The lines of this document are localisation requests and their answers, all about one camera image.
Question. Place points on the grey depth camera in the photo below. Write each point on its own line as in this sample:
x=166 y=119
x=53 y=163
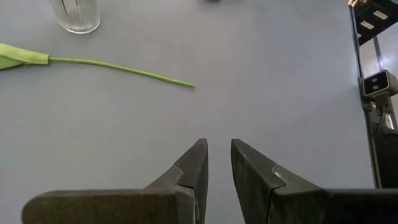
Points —
x=377 y=83

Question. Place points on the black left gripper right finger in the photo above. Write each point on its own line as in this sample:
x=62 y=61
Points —
x=311 y=207

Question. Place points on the pink tulip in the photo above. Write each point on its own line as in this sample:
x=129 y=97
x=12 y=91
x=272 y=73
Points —
x=21 y=57

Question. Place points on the clear ribbed glass vase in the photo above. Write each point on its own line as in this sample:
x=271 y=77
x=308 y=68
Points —
x=76 y=15

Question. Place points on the black table frame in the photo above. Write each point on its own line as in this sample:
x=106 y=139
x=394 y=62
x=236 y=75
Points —
x=357 y=46

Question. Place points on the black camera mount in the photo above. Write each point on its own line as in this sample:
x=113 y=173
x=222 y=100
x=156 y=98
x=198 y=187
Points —
x=387 y=155

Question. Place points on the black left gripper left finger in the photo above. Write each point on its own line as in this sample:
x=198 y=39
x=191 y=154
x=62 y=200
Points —
x=124 y=207

